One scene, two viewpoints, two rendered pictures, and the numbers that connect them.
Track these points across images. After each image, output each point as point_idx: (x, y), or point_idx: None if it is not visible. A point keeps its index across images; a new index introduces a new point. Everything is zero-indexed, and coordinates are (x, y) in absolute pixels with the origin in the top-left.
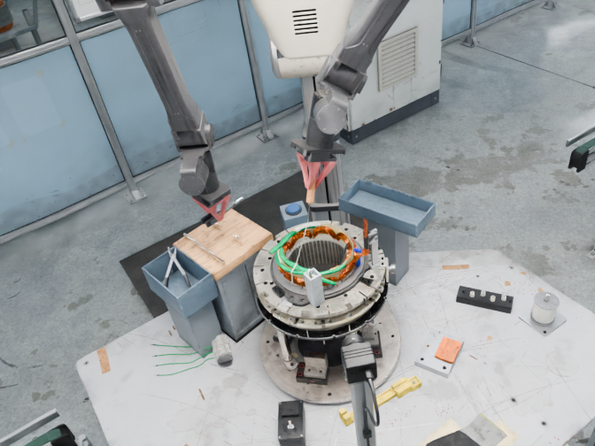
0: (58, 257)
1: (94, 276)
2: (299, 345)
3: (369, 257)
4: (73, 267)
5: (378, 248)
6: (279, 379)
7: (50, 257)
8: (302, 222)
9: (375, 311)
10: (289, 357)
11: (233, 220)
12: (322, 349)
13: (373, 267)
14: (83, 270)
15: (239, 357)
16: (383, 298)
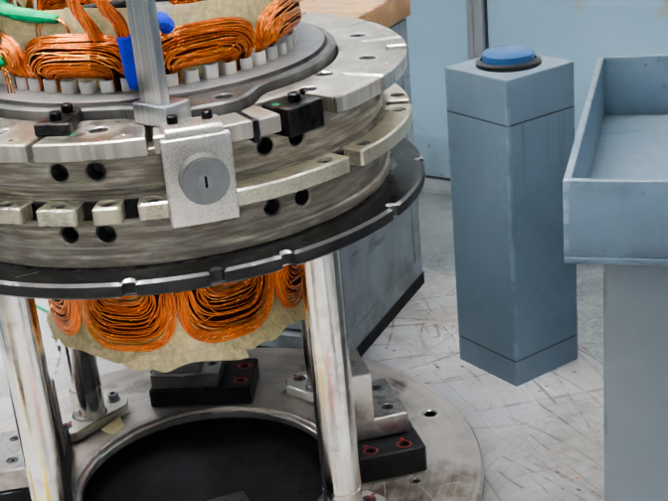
0: (598, 291)
1: (593, 354)
2: (180, 440)
3: (206, 98)
4: (590, 320)
5: (283, 109)
6: (12, 428)
7: (586, 284)
8: (488, 107)
9: (40, 280)
10: (75, 404)
11: (349, 2)
12: (175, 488)
13: (137, 109)
14: (595, 334)
15: (104, 362)
16: (121, 278)
